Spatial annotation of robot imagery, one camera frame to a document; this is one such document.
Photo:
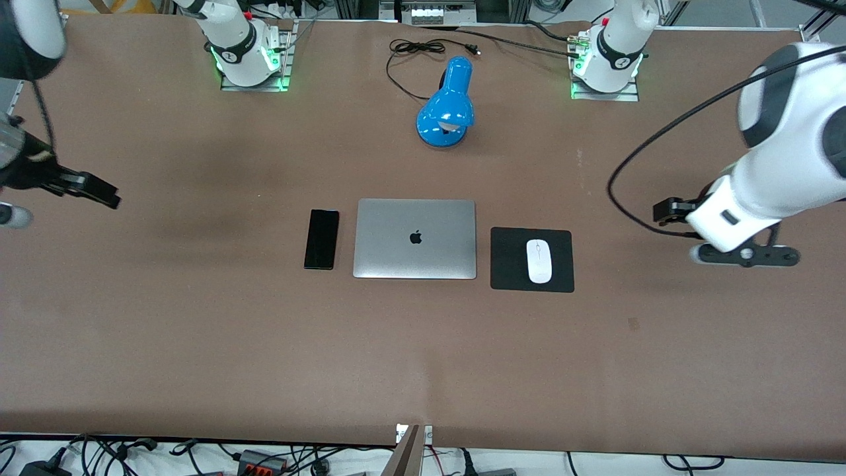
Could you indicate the black floor plug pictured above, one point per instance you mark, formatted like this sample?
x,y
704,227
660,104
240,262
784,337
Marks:
x,y
468,463

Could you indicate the grey adapter with orange levers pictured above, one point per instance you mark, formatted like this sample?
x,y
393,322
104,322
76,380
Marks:
x,y
261,461

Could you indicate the aluminium right arm base plate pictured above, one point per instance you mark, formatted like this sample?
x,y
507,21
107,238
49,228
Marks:
x,y
228,84

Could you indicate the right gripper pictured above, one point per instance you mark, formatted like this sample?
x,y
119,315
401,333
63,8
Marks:
x,y
34,174

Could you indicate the blue desk lamp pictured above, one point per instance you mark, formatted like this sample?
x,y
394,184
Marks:
x,y
449,106

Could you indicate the silver closed laptop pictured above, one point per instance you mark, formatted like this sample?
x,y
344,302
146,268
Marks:
x,y
415,254

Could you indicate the white computer mouse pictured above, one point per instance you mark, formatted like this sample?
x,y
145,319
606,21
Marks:
x,y
539,261

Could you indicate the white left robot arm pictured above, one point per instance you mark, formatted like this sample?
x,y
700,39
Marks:
x,y
793,132

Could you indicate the black mouse pad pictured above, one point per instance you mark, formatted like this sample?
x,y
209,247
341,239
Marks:
x,y
509,261

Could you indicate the aluminium frame profile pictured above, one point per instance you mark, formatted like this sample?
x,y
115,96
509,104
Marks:
x,y
13,96
819,23

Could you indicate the white terminal block unit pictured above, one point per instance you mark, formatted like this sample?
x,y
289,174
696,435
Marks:
x,y
441,12

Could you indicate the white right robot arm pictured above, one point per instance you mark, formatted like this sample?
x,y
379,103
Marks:
x,y
239,39

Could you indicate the aluminium left arm base plate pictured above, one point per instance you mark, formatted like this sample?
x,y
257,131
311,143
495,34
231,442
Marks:
x,y
631,92

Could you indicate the black power adapter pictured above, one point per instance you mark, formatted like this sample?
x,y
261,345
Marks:
x,y
43,468

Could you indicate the metal edge bracket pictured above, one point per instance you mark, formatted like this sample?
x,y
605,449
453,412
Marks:
x,y
428,433

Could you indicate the black smartphone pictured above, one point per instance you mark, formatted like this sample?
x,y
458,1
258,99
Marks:
x,y
322,239

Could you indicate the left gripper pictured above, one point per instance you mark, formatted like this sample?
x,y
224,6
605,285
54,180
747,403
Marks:
x,y
675,210

